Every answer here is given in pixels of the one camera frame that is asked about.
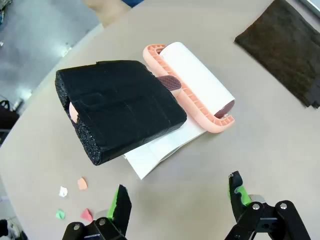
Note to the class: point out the salmon paper scrap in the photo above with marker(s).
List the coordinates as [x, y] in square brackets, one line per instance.
[82, 184]

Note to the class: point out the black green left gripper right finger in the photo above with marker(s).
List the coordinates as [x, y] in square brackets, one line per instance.
[252, 220]

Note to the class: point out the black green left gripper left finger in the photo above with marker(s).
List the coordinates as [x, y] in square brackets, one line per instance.
[123, 212]

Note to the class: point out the bare person forearm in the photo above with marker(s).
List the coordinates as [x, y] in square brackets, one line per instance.
[110, 12]

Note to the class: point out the green paper scrap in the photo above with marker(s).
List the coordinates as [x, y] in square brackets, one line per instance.
[60, 214]

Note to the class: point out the dark brown cloth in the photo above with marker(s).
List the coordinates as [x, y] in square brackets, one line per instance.
[282, 47]

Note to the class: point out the red paper scrap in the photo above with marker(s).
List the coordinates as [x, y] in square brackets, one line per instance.
[86, 215]

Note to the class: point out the white paper scrap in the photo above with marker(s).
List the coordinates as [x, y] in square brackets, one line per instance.
[63, 191]

